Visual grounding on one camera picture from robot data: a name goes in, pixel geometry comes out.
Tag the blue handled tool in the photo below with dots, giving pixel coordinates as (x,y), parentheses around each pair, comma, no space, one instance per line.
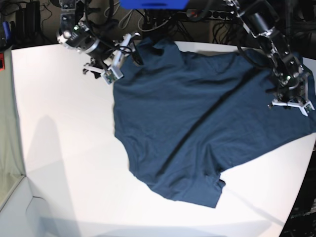
(7,31)

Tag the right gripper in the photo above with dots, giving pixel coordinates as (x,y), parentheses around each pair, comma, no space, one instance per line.
(111,57)

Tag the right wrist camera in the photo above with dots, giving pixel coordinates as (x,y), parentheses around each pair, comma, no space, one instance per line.
(111,75)

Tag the black power strip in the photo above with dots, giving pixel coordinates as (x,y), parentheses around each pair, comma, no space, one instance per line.
(212,14)

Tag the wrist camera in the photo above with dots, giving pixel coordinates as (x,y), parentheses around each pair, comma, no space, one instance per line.
(111,75)
(306,108)

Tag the dark blue t-shirt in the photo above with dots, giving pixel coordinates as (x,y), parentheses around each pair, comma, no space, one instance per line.
(184,118)

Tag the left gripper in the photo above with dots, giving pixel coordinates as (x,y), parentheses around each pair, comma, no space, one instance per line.
(295,96)

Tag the blue plastic box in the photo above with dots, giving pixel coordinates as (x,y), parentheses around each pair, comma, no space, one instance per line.
(153,4)

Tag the white bin at left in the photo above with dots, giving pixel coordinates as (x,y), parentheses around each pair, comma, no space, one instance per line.
(19,215)

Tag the red box at left edge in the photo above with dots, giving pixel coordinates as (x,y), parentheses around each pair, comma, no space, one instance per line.
(2,62)

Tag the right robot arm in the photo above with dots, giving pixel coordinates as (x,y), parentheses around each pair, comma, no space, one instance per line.
(76,31)

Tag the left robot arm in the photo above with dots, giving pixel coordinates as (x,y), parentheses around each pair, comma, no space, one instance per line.
(259,19)

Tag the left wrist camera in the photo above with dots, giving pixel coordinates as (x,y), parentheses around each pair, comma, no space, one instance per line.
(306,108)

